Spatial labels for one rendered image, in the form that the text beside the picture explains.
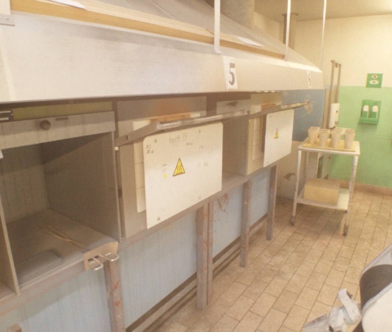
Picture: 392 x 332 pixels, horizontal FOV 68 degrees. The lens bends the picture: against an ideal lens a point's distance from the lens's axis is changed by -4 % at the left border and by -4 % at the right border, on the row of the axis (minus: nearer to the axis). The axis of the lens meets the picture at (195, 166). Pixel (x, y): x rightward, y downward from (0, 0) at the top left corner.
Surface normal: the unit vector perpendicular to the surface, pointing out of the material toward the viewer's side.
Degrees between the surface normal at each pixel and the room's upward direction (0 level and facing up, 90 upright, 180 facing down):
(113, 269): 90
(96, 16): 123
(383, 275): 25
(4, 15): 55
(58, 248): 0
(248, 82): 80
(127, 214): 90
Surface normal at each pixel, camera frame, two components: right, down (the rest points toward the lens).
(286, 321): 0.00, -0.97
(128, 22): 0.68, 0.66
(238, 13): 0.26, 0.26
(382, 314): -0.58, 0.12
